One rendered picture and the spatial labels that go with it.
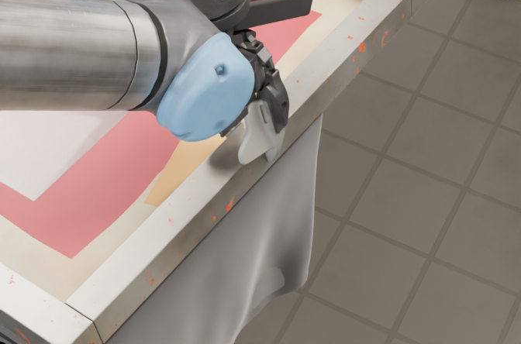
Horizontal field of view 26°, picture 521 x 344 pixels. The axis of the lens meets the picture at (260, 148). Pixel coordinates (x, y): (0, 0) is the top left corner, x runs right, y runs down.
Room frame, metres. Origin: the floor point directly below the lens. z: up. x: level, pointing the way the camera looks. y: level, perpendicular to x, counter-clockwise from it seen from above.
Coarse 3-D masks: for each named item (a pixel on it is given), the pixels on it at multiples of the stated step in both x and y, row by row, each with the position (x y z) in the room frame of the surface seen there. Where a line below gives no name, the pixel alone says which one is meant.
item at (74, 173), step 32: (0, 128) 0.74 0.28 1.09; (32, 128) 0.74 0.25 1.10; (64, 128) 0.73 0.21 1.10; (96, 128) 0.73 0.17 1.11; (128, 128) 0.73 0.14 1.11; (160, 128) 0.72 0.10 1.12; (0, 160) 0.70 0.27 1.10; (32, 160) 0.69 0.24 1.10; (64, 160) 0.69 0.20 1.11; (96, 160) 0.68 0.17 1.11; (128, 160) 0.68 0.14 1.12; (160, 160) 0.68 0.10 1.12; (0, 192) 0.65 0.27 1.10; (32, 192) 0.65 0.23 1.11; (64, 192) 0.64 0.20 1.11; (96, 192) 0.64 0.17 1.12; (128, 192) 0.64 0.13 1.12; (32, 224) 0.61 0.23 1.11; (64, 224) 0.60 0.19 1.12; (96, 224) 0.60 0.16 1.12
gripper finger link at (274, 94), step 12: (264, 72) 0.67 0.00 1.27; (276, 72) 0.66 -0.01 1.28; (264, 84) 0.66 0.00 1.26; (276, 84) 0.66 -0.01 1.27; (264, 96) 0.66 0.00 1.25; (276, 96) 0.65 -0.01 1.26; (276, 108) 0.65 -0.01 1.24; (288, 108) 0.66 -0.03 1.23; (276, 120) 0.65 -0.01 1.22; (276, 132) 0.65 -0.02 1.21
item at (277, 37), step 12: (312, 12) 0.88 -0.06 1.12; (276, 24) 0.87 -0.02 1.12; (288, 24) 0.87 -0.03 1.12; (300, 24) 0.87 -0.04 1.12; (264, 36) 0.85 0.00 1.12; (276, 36) 0.85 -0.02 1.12; (288, 36) 0.85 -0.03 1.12; (276, 48) 0.83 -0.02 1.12; (288, 48) 0.83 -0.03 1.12; (276, 60) 0.81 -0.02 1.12
